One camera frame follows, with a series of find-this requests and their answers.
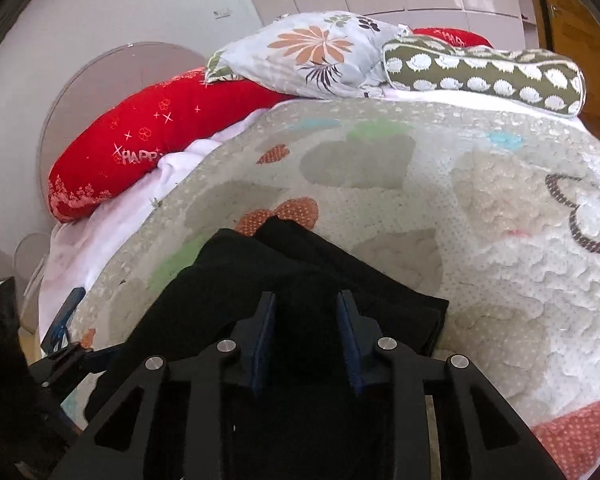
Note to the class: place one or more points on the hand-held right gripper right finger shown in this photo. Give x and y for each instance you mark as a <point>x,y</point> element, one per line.
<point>350,345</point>

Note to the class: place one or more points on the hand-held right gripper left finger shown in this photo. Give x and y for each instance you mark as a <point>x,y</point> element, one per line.
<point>262,340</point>

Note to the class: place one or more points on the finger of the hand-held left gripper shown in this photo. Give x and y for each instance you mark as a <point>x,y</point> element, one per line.
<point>65,317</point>
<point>97,357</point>

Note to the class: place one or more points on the black pants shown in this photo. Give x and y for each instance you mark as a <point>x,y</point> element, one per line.
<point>300,280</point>

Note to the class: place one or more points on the small round beige panel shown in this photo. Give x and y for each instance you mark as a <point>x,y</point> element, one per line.
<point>30,257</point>

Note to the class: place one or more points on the white bed sheet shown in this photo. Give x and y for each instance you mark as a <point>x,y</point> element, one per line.
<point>90,245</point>

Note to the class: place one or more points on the heart print quilt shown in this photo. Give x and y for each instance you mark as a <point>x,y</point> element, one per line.
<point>430,210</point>

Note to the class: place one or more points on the red printed pillow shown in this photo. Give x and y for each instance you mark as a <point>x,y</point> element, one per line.
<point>145,135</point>
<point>455,37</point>

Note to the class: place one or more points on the round grey headboard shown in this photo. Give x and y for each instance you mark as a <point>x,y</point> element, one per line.
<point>105,75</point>

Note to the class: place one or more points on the white floral pillow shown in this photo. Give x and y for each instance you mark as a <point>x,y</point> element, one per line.
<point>305,50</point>

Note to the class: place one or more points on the green patterned bolster pillow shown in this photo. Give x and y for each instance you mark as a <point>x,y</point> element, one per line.
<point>480,80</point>

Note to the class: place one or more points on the wooden door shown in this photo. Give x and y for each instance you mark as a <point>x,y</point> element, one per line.
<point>575,25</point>

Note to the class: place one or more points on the white wall socket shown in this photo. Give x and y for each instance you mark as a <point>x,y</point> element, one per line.
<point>223,13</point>

